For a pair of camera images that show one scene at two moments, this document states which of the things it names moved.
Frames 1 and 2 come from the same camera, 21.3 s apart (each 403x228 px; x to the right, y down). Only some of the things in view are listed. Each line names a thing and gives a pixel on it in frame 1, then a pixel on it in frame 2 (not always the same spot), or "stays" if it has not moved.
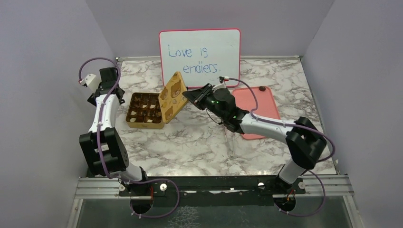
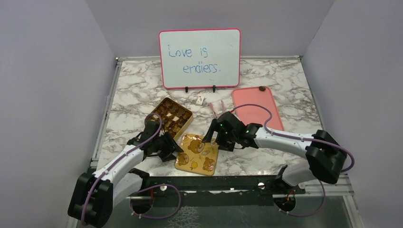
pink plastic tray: x=245 y=99 stays
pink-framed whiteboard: x=201 y=56 stays
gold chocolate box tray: x=144 y=111 -> x=175 y=118
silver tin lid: x=173 y=97 -> x=197 y=157
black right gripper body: x=208 y=102 -> x=226 y=140
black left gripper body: x=91 y=99 -> x=163 y=152
